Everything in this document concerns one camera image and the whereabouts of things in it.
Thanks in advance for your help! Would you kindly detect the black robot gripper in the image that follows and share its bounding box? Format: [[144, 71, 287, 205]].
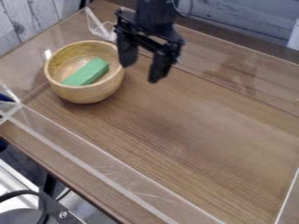
[[115, 0, 184, 83]]

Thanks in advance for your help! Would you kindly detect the green rectangular block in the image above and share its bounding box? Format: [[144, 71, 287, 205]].
[[61, 58, 109, 86]]

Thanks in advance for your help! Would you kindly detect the light wooden bowl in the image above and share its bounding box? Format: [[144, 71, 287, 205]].
[[44, 40, 124, 104]]

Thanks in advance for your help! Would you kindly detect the white object at right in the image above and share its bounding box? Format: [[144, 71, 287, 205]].
[[287, 18, 299, 51]]

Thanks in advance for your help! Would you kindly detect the blue object at left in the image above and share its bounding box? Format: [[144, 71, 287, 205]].
[[0, 93, 15, 102]]

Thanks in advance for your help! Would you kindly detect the black metal table leg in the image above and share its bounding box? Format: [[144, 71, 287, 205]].
[[43, 174, 57, 197]]

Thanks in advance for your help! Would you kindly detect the clear acrylic tray wall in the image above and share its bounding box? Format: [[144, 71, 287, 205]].
[[0, 13, 299, 224]]

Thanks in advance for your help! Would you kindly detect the black cable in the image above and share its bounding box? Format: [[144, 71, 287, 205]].
[[0, 190, 51, 224]]

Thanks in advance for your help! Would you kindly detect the black metal bracket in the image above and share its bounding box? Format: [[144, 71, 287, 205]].
[[40, 192, 87, 224]]

